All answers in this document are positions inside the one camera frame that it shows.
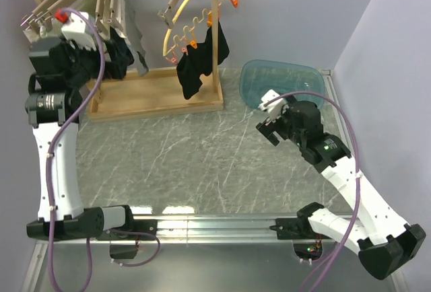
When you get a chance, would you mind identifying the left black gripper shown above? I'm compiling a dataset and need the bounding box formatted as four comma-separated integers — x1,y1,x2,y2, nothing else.
61,35,130,89

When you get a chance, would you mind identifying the grey and cream underwear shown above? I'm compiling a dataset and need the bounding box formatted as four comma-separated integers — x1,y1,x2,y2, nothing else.
123,0,149,77

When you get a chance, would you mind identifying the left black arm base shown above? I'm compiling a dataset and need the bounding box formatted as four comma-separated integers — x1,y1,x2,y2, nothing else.
107,219,158,264

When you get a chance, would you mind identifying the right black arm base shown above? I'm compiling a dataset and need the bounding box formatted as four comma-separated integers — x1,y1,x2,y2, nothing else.
269,218,323,262

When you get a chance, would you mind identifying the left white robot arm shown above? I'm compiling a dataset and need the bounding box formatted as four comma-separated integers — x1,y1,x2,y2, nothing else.
25,36,136,241

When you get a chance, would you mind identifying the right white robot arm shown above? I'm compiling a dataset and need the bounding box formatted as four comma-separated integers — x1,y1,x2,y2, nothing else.
257,99,426,280

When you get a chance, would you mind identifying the navy blue underwear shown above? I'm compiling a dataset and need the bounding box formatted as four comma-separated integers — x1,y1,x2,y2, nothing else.
103,27,134,80

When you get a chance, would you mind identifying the light green underwear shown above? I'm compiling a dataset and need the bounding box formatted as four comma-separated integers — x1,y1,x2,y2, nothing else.
37,0,96,38

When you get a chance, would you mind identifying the curved yellow clip hanger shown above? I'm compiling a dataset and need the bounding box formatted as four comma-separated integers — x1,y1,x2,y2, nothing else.
162,0,239,65

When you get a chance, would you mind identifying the black underwear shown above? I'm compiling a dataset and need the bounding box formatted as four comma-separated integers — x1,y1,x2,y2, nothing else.
176,27,213,100

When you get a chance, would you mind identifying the blue plastic basin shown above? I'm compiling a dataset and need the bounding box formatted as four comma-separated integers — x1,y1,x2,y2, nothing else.
239,59,325,109

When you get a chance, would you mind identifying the wooden drying rack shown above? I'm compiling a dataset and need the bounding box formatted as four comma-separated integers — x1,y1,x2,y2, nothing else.
35,0,224,121

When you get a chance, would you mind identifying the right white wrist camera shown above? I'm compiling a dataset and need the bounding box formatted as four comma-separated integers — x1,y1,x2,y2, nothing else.
259,89,288,125

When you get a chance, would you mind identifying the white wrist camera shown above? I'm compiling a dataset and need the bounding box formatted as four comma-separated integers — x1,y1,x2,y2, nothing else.
259,89,288,125
55,9,97,50

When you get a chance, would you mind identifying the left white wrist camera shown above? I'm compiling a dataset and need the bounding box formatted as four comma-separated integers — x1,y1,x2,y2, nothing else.
55,9,97,50

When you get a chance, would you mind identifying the aluminium mounting rail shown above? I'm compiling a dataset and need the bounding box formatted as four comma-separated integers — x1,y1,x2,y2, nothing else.
23,214,406,291

